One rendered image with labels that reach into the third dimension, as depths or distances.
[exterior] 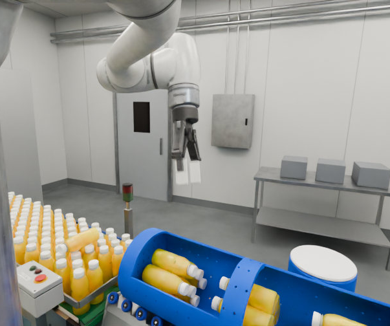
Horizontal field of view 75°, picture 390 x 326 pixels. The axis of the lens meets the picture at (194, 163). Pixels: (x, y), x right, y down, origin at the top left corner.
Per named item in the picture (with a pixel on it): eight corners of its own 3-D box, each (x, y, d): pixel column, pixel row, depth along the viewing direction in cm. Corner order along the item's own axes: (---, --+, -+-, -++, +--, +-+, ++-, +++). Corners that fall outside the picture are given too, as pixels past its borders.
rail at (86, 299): (80, 308, 98) (79, 302, 97) (79, 308, 98) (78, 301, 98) (149, 259, 131) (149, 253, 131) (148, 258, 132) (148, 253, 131)
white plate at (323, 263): (280, 246, 130) (280, 248, 130) (311, 281, 103) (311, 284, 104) (330, 243, 134) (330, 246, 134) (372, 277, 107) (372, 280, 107)
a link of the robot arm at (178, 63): (202, 94, 78) (160, 97, 79) (198, 44, 79) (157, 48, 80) (200, 80, 67) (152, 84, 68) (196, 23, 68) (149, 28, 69)
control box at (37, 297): (36, 319, 87) (33, 292, 84) (8, 296, 97) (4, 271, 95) (64, 301, 95) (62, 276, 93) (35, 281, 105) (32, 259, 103)
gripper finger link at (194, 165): (189, 161, 78) (189, 161, 79) (190, 184, 78) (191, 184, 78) (198, 160, 77) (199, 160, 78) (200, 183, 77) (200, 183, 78)
